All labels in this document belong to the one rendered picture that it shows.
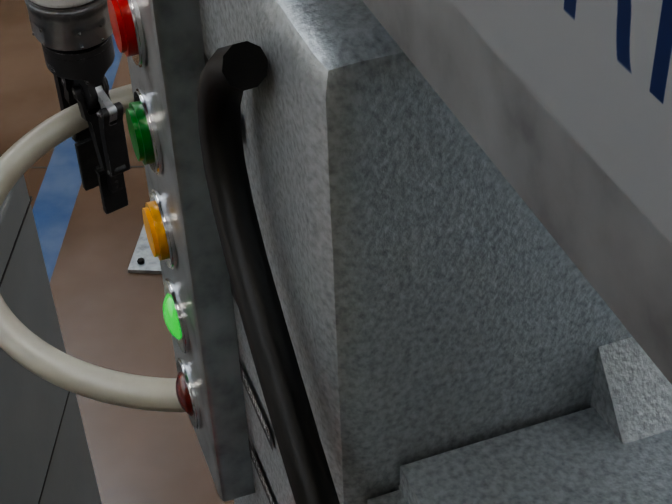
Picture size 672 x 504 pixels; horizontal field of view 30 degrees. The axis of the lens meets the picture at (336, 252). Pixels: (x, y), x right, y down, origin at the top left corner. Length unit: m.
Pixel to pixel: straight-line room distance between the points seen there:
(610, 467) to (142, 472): 1.95
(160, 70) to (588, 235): 0.29
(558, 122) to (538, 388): 0.25
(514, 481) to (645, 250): 0.25
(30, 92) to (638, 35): 3.27
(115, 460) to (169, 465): 0.10
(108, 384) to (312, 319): 0.76
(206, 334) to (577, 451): 0.18
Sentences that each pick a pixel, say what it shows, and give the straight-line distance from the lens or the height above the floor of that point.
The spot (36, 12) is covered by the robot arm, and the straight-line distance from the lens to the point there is 1.34.
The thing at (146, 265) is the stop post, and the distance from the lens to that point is 2.75.
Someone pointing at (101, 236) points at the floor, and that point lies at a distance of 2.87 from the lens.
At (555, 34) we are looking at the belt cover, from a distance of 0.19.
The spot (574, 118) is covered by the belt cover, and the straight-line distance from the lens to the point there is 0.19.
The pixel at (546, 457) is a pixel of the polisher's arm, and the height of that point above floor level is 1.43.
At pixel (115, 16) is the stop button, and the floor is 1.52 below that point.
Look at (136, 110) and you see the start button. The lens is 0.51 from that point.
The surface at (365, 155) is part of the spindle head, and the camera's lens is 0.34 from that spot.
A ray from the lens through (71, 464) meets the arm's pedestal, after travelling 1.97.
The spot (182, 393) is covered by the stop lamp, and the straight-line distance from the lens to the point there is 0.61.
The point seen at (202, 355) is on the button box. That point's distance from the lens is 0.55.
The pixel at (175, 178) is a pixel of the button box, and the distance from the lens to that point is 0.49.
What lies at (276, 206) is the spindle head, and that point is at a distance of 0.40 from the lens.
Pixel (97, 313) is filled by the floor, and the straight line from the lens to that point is 2.67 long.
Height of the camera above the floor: 1.75
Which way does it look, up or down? 40 degrees down
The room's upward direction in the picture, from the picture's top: 2 degrees counter-clockwise
